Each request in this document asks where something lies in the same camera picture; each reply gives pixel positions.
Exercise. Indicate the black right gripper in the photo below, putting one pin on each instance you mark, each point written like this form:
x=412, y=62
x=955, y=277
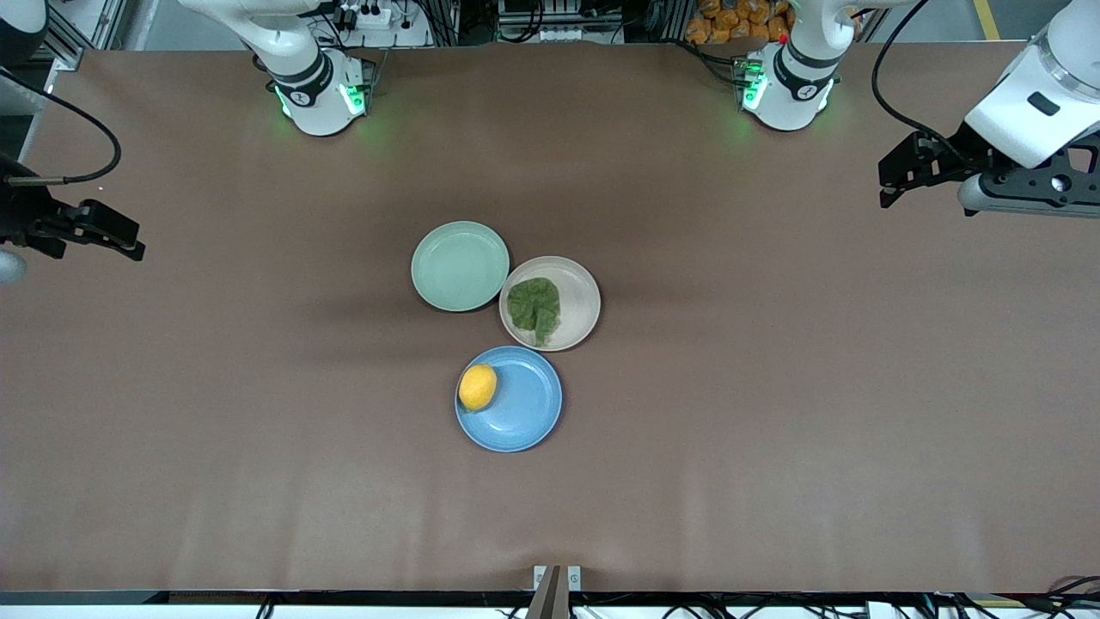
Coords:
x=21, y=215

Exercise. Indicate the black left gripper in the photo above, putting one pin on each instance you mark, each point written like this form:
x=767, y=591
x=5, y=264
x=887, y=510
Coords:
x=956, y=152

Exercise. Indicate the green lettuce leaf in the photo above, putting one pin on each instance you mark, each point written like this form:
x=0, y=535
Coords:
x=534, y=308

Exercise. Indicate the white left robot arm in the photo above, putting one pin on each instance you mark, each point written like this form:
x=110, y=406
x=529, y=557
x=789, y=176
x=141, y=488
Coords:
x=1035, y=82

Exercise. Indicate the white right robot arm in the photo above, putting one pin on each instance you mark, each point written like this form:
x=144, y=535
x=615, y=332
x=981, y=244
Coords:
x=314, y=82

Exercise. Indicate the yellow lemon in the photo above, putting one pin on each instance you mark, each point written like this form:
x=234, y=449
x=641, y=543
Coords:
x=478, y=387

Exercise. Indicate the pile of orange fruit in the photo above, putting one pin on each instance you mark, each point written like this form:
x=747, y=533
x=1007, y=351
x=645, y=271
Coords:
x=739, y=19

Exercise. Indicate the white power strip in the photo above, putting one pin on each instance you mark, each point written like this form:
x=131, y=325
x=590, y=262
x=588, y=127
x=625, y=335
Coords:
x=365, y=17

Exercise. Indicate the green round plate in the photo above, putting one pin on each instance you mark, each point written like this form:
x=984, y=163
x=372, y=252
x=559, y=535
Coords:
x=460, y=266

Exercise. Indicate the beige round plate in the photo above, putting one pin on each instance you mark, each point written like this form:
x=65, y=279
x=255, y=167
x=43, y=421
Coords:
x=577, y=301

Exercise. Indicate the black table edge strip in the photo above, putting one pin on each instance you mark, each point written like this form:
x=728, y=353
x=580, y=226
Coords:
x=258, y=597

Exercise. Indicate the blue round plate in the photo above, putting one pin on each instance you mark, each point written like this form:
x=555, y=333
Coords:
x=520, y=404

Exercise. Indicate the aluminium frame rail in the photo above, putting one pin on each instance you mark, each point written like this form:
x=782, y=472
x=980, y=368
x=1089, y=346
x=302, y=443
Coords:
x=69, y=39

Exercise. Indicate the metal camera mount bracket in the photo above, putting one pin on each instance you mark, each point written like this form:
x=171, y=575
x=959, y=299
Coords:
x=556, y=589

